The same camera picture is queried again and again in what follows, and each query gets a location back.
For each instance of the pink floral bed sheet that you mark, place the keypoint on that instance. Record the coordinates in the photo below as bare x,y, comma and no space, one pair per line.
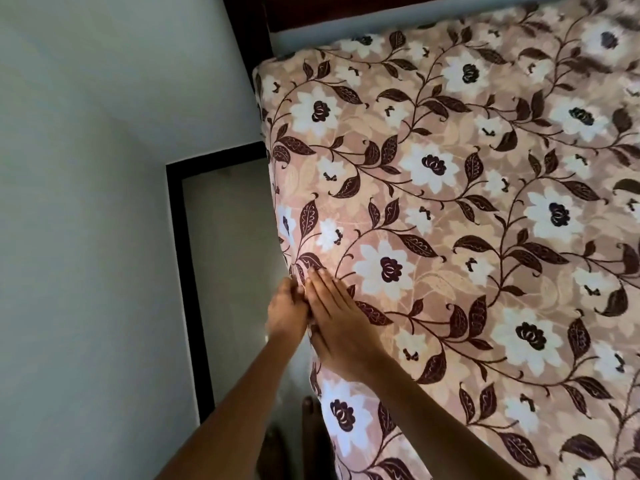
450,219

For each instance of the person's left forearm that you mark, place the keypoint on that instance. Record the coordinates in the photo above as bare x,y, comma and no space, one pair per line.
235,419

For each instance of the person's left foot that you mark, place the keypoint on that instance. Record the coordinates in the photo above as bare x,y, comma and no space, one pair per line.
272,454

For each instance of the person's right hand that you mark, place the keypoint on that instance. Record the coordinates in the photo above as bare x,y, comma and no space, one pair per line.
345,334

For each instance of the person's right forearm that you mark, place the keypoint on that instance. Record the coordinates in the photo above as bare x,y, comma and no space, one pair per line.
435,429

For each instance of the person's left hand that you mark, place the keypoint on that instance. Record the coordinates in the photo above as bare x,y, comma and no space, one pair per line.
287,312

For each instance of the dark wooden bed frame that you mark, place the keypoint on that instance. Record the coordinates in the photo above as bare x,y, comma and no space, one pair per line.
250,29

